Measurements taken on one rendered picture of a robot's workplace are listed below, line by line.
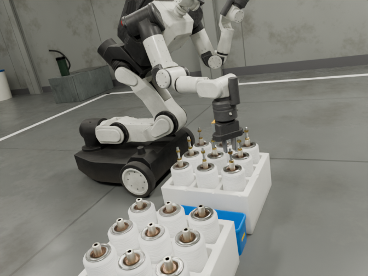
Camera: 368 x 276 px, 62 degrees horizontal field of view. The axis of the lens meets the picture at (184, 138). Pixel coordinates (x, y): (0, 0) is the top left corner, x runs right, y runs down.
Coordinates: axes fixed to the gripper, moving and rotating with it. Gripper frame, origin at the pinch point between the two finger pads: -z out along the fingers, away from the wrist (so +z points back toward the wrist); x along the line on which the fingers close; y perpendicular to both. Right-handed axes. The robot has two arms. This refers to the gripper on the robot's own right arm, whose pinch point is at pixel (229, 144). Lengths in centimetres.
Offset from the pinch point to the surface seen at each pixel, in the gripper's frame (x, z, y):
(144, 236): 41.9, -10.8, 22.5
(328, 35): -245, 2, -208
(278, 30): -204, 17, -249
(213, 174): 6.9, -12.8, -4.0
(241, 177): -1.2, -13.0, 4.6
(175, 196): 22.6, -22.2, -12.3
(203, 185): 11.3, -17.0, -5.1
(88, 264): 59, -11, 25
